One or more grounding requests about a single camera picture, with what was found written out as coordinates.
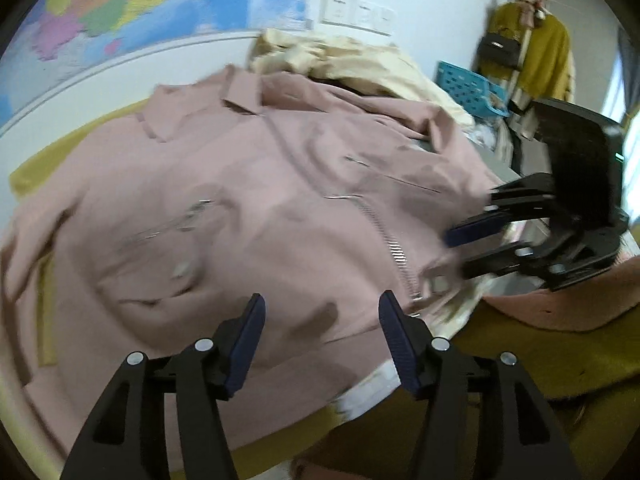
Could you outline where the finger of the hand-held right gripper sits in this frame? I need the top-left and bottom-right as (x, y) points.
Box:
(461, 243), (549, 281)
(445, 174), (556, 249)

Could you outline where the white wall switch panel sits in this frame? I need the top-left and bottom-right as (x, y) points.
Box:
(373, 6), (397, 37)
(353, 1), (376, 31)
(320, 0), (356, 26)

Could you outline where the blue plastic basket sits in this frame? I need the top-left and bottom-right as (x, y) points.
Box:
(436, 60), (511, 118)

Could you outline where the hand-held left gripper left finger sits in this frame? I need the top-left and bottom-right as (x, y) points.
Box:
(60, 293), (266, 480)

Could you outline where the yellow quilted blanket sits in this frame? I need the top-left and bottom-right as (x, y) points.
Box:
(7, 97), (640, 480)

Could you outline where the cream garment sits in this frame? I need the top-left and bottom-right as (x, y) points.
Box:
(247, 27), (476, 128)

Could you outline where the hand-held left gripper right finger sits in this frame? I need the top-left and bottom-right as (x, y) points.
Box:
(378, 290), (581, 480)

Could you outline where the pink zip jacket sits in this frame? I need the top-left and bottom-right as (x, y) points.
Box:
(0, 65), (511, 466)

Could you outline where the colourful wall map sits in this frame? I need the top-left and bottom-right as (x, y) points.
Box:
(0, 0), (315, 128)

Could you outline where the black handbag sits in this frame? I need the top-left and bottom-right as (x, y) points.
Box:
(477, 32), (526, 71)

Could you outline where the pink floral scarf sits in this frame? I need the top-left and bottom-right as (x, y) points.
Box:
(516, 0), (549, 25)

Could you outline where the mustard hanging coat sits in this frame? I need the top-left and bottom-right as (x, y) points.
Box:
(487, 2), (575, 141)

